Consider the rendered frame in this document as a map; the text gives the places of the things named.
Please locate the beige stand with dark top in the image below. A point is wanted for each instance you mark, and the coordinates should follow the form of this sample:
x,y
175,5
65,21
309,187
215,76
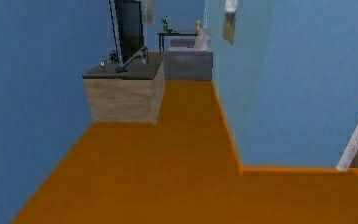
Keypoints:
x,y
123,96

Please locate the grey sofa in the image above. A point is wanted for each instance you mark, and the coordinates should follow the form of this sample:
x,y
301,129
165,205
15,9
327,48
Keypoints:
x,y
188,63

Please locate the dark side table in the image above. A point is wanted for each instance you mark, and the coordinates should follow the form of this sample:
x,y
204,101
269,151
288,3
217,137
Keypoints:
x,y
173,33

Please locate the small black object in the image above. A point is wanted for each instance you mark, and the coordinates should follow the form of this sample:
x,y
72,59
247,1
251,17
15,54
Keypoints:
x,y
113,56

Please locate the yellow bottle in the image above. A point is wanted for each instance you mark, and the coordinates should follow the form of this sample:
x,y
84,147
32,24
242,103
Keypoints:
x,y
198,25

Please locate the green house plant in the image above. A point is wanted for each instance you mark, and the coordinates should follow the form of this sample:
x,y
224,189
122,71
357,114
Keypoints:
x,y
165,23

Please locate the small white object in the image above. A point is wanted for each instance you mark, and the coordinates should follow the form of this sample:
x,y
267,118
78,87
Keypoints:
x,y
102,64

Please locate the black television set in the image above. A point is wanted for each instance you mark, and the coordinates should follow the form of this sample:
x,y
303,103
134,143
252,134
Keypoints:
x,y
129,30

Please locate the framed wall picture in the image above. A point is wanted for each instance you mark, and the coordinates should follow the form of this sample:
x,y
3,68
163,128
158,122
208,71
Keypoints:
x,y
229,21

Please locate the beige wall hanging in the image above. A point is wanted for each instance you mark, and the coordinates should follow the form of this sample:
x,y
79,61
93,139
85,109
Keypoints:
x,y
149,11

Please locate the white door frame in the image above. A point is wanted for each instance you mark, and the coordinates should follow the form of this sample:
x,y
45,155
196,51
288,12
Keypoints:
x,y
353,140

